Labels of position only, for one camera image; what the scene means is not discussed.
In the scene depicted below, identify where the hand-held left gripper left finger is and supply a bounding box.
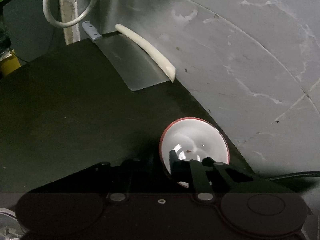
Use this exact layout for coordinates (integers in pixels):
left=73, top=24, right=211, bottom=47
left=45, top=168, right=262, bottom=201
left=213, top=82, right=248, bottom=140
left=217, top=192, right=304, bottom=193
left=25, top=152, right=165, bottom=203

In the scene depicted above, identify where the white bowl with red rim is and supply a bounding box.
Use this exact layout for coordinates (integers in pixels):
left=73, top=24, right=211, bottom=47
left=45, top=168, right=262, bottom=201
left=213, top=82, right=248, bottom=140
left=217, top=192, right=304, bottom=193
left=159, top=117, right=229, bottom=188

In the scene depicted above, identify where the white rod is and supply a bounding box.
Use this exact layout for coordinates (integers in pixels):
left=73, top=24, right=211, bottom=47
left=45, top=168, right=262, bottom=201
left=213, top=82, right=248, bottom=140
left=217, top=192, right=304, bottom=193
left=115, top=24, right=177, bottom=82

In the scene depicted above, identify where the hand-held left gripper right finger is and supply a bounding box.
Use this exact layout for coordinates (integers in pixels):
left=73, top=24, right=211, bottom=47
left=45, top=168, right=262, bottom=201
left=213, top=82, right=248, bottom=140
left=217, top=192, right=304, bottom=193
left=169, top=150, right=295, bottom=202

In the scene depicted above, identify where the white door frame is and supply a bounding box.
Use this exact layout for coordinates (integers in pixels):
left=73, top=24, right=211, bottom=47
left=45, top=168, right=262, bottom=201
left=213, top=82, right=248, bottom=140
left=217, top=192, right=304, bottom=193
left=59, top=0, right=81, bottom=45

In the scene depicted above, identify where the grey appliance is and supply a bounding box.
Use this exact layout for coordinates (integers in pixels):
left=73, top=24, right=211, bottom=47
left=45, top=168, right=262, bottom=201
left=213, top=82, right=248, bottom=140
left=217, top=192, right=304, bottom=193
left=2, top=0, right=63, bottom=62

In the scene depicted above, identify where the white hose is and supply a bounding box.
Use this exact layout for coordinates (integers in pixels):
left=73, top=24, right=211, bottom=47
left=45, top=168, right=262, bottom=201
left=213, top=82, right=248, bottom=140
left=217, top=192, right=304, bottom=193
left=42, top=0, right=102, bottom=28

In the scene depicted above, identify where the steel cleaver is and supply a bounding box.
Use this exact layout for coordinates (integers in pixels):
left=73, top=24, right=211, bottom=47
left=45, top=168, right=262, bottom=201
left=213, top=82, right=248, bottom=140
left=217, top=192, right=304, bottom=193
left=82, top=21, right=169, bottom=92

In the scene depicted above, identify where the black cable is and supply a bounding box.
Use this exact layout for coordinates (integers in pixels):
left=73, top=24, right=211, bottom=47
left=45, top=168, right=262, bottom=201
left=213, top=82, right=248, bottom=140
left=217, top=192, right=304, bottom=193
left=260, top=171, right=320, bottom=180

